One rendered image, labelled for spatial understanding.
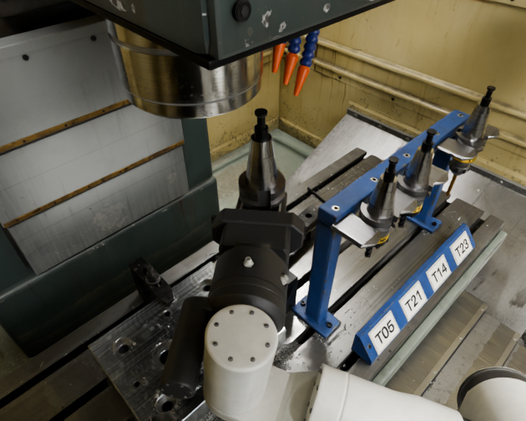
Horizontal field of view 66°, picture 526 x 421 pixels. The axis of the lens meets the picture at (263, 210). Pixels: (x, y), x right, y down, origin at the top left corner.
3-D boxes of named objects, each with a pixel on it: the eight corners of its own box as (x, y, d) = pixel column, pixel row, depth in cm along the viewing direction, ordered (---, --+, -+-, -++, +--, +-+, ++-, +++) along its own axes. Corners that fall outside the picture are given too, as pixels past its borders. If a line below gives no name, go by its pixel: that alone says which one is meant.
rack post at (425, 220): (442, 224, 110) (483, 129, 90) (432, 234, 107) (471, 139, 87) (409, 206, 115) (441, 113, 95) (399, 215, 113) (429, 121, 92)
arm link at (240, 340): (295, 270, 42) (289, 378, 33) (280, 325, 49) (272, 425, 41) (185, 253, 42) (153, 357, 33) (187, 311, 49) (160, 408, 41)
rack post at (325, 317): (341, 323, 88) (364, 228, 68) (325, 339, 85) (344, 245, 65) (306, 296, 93) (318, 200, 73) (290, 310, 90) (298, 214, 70)
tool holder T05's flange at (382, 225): (375, 203, 72) (377, 192, 70) (403, 222, 68) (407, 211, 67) (351, 218, 69) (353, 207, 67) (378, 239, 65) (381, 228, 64)
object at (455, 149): (479, 153, 81) (481, 149, 81) (467, 164, 79) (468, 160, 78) (447, 139, 85) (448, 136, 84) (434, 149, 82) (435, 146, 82)
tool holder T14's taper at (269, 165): (275, 169, 56) (276, 126, 51) (280, 189, 53) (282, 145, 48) (244, 171, 56) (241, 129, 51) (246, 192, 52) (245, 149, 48)
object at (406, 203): (422, 204, 70) (423, 200, 70) (405, 219, 68) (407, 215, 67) (387, 185, 74) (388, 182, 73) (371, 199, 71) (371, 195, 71)
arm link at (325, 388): (221, 311, 41) (352, 360, 38) (218, 353, 47) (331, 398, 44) (191, 369, 36) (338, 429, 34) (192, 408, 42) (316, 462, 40)
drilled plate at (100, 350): (285, 342, 81) (285, 328, 77) (161, 455, 66) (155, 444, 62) (212, 275, 93) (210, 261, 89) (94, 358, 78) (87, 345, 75)
